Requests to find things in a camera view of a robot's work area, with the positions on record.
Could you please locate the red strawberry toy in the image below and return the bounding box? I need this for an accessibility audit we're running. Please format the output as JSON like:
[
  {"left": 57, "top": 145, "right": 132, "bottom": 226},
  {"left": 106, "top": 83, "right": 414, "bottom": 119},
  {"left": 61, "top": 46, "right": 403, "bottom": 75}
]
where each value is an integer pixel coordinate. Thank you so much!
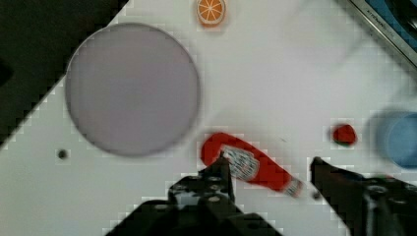
[{"left": 331, "top": 124, "right": 357, "bottom": 146}]

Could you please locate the orange slice toy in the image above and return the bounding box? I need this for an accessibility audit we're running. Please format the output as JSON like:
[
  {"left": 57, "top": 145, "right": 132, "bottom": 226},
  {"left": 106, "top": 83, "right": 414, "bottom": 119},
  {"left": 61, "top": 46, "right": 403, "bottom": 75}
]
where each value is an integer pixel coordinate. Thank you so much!
[{"left": 196, "top": 0, "right": 226, "bottom": 28}]

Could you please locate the grey round plate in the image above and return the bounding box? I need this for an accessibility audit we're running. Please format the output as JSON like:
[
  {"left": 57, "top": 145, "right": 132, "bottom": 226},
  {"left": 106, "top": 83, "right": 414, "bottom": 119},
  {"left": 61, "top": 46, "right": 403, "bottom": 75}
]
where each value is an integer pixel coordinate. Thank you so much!
[{"left": 65, "top": 24, "right": 201, "bottom": 156}]

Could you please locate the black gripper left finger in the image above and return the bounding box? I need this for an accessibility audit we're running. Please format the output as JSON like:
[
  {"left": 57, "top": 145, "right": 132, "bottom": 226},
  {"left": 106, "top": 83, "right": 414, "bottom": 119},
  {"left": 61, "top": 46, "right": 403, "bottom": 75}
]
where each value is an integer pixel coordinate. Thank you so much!
[{"left": 168, "top": 157, "right": 235, "bottom": 209}]

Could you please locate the red ketchup bottle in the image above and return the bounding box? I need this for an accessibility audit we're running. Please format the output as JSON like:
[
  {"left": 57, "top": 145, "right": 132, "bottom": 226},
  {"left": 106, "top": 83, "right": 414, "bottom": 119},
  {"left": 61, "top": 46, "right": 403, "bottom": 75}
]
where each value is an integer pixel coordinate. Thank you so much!
[{"left": 201, "top": 133, "right": 303, "bottom": 198}]

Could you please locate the blue bowl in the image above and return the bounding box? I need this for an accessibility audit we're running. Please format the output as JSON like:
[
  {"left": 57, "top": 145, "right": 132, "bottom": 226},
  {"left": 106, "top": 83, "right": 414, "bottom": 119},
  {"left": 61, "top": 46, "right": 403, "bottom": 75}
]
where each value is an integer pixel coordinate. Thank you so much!
[{"left": 374, "top": 110, "right": 417, "bottom": 169}]

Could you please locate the silver black toaster oven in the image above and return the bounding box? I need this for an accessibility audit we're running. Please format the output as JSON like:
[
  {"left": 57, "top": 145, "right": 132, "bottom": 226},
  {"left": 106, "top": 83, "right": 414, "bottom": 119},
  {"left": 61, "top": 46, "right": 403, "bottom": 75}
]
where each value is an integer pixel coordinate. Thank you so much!
[{"left": 346, "top": 0, "right": 417, "bottom": 67}]

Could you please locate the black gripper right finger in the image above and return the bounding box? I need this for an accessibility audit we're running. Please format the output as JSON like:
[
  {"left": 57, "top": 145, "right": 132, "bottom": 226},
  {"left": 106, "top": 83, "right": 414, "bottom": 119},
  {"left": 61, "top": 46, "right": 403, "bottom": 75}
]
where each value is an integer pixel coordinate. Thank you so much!
[{"left": 310, "top": 156, "right": 417, "bottom": 236}]

